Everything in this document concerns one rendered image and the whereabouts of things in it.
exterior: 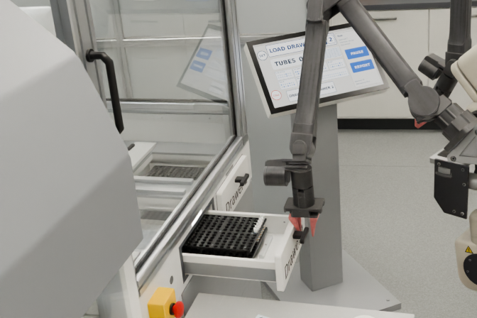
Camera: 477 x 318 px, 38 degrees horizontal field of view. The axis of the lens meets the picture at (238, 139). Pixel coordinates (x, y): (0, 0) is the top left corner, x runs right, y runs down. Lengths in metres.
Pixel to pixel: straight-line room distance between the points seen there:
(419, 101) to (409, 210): 2.17
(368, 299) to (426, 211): 0.91
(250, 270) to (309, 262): 1.29
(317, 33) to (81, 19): 0.74
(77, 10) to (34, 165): 0.59
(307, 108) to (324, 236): 1.30
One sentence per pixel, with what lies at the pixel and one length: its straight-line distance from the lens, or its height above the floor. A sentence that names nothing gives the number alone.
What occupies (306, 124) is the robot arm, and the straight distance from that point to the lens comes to 1.82.
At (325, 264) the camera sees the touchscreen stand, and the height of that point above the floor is 0.16.
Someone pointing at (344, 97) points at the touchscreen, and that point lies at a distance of 2.72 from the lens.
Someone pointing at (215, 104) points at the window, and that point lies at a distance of 2.12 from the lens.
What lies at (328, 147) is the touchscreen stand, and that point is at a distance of 2.88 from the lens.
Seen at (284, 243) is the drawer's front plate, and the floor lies 0.93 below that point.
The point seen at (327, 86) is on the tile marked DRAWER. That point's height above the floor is 1.01.
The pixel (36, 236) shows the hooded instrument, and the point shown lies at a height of 1.51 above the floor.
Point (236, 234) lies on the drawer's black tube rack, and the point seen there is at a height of 0.89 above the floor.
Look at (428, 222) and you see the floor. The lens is 3.79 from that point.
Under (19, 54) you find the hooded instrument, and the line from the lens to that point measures 0.88.
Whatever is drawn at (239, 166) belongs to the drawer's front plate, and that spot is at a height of 0.93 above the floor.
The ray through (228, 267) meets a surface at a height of 0.87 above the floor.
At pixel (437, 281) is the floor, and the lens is 3.33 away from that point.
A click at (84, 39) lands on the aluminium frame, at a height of 1.57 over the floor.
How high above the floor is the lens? 1.86
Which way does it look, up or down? 22 degrees down
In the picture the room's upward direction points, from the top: 5 degrees counter-clockwise
